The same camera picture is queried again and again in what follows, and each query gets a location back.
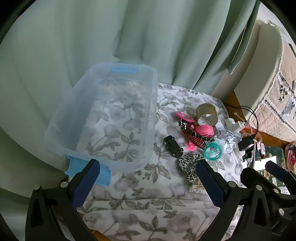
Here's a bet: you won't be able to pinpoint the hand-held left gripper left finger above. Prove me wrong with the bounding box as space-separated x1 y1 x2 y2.
25 159 100 241

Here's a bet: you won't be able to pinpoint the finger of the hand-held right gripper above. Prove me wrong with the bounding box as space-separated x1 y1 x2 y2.
265 161 296 197
240 167 290 232

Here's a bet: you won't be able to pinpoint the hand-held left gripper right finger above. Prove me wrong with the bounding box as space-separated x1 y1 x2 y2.
196 159 278 241

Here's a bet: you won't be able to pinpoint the beige fuzzy hair tie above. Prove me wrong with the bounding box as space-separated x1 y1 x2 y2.
190 179 208 193

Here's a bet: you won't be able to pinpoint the leopard print scrunchie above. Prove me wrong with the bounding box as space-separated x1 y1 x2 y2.
178 153 205 183

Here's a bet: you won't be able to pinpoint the teal coil hair ties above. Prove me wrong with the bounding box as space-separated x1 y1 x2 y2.
203 142 223 161

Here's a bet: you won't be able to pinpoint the white paper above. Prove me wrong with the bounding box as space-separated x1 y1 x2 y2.
214 130 242 153

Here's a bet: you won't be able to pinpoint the brown hair claw clip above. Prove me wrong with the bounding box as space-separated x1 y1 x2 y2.
184 123 208 149

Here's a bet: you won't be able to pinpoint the pink coil hair ties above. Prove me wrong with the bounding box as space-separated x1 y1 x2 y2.
196 125 214 137

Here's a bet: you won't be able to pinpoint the black toy car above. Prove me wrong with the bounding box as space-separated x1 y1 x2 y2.
163 135 184 157

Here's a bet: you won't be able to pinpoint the black flower headband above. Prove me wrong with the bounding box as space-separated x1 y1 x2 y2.
178 120 215 143

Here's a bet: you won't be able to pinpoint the clear plastic container blue handles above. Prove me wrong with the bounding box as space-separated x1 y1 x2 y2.
44 62 158 187

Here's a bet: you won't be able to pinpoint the white tablet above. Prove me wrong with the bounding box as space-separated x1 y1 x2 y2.
254 156 278 172

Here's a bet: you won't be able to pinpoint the green patterned cloth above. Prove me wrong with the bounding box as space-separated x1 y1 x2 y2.
261 144 287 163

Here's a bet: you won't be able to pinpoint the white power strip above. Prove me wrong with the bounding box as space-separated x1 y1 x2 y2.
225 118 245 133

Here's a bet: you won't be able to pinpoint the floral printed blanket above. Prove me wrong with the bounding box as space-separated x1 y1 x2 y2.
76 82 245 241

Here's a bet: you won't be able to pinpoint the brown packing tape roll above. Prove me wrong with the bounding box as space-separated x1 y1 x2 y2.
196 103 217 127

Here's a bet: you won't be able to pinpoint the wooden nightstand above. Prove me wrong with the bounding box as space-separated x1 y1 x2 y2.
223 91 296 149

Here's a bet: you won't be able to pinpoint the cream headboard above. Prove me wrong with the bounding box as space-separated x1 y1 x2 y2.
233 21 285 112

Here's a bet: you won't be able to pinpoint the pale green curtain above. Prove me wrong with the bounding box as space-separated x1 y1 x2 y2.
0 0 262 202

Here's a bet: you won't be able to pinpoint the black cable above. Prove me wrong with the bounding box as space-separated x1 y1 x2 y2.
231 106 258 139

